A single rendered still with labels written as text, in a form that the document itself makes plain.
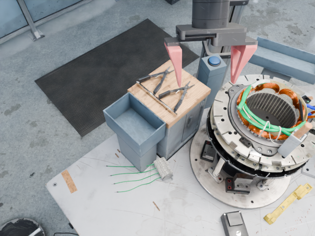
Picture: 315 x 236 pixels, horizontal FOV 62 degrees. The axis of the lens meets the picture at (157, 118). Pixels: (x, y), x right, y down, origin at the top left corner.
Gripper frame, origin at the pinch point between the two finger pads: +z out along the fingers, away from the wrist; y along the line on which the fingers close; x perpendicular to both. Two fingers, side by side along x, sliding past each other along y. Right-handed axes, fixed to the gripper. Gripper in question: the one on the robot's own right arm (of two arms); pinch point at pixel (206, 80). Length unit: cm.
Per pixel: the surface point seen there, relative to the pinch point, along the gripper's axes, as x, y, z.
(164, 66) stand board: 45.1, -2.9, 10.3
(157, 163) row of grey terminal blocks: 36, -7, 45
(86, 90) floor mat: 166, -57, 62
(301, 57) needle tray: 50, 50, 11
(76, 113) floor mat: 147, -63, 74
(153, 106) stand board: 30.6, -8.2, 18.5
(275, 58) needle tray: 51, 40, 11
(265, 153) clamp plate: 11.2, 19.9, 25.4
